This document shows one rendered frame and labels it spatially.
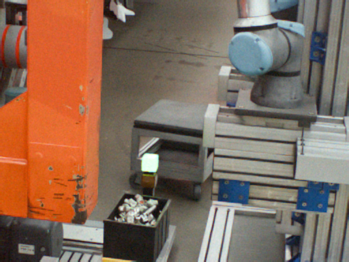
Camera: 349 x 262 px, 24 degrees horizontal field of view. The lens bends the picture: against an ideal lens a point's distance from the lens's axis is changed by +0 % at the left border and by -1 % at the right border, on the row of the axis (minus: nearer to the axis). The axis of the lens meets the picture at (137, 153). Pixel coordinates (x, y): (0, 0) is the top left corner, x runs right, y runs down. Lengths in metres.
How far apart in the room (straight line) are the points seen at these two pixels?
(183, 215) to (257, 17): 1.59
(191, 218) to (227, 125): 1.29
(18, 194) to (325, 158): 0.82
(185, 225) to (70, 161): 1.43
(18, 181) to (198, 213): 1.54
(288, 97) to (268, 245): 0.75
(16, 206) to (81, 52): 0.47
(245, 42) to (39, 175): 0.63
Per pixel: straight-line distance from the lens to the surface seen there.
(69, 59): 2.06
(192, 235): 3.39
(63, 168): 2.14
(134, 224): 2.10
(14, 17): 2.96
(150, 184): 2.31
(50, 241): 2.49
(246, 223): 3.03
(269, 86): 2.28
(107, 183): 3.87
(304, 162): 2.21
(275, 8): 2.74
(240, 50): 2.14
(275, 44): 2.16
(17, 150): 2.19
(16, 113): 2.16
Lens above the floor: 1.44
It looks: 20 degrees down
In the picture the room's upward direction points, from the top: 3 degrees clockwise
